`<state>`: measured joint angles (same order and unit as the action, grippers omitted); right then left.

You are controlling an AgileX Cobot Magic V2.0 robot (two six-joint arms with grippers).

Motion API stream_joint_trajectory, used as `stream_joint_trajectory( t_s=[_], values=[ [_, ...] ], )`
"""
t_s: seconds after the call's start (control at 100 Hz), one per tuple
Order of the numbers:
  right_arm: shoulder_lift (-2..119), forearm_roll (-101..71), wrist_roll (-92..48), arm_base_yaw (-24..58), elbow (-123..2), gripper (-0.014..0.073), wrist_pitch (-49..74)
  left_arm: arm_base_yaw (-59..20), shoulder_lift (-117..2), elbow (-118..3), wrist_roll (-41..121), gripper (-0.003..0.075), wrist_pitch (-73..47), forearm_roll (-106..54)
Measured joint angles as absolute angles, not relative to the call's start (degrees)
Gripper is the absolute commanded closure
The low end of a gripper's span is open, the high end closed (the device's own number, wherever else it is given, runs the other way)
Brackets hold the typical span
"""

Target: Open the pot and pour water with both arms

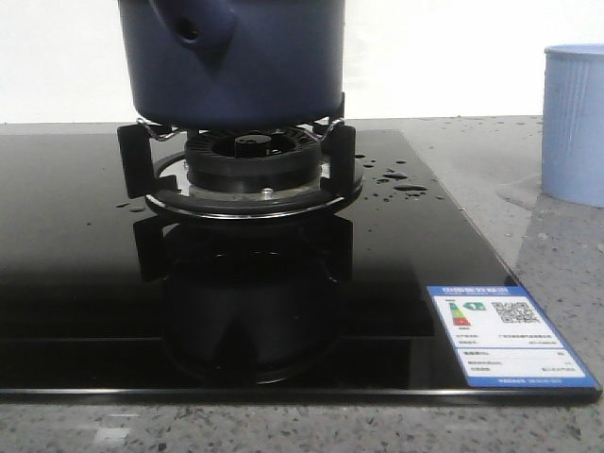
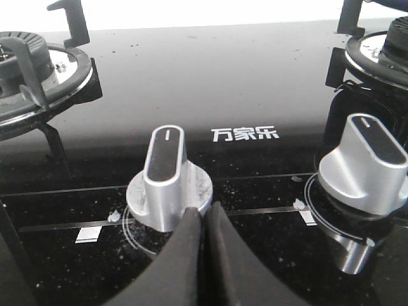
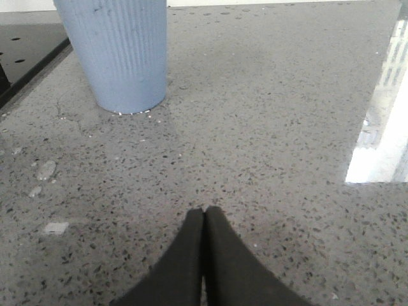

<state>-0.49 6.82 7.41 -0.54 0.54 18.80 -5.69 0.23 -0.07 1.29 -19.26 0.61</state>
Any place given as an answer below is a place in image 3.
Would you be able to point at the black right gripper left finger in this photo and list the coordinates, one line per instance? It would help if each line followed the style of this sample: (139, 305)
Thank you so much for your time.
(176, 278)

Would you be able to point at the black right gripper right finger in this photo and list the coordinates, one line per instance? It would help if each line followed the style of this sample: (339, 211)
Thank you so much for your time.
(233, 275)

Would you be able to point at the light blue ribbed cup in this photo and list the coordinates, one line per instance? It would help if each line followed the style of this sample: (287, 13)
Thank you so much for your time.
(121, 46)

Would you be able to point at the black glass gas stove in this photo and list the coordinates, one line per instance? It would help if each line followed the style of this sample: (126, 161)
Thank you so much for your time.
(25, 50)

